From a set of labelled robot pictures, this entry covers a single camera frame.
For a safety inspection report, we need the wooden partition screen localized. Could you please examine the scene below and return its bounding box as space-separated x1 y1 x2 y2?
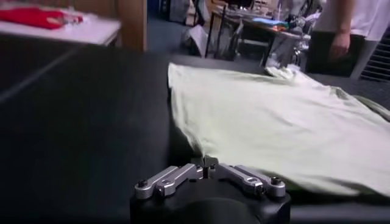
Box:
0 0 148 52

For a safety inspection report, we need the person in white t-shirt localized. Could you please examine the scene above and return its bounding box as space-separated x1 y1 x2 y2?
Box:
305 0 390 80

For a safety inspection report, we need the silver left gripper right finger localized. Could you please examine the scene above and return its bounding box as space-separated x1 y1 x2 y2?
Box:
204 156 287 198

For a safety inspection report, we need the white reflector board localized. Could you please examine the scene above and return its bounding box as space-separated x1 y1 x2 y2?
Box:
182 24 210 57

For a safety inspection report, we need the white side table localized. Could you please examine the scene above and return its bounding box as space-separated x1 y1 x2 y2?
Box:
0 2 122 46

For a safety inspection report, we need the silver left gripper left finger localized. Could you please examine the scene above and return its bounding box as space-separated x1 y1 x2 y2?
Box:
134 163 205 200

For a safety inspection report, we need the white air cooler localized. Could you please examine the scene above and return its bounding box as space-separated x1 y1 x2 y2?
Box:
359 27 390 83

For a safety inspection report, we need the light green t-shirt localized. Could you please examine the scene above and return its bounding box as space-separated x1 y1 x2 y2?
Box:
167 62 390 198

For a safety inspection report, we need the red folded shirt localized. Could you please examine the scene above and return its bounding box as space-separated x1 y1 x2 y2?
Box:
0 6 83 30

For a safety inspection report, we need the folded teal cloth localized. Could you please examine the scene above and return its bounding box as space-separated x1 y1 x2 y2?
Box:
252 17 289 32

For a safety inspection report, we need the cluttered office desk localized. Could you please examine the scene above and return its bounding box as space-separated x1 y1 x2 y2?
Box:
205 7 311 68

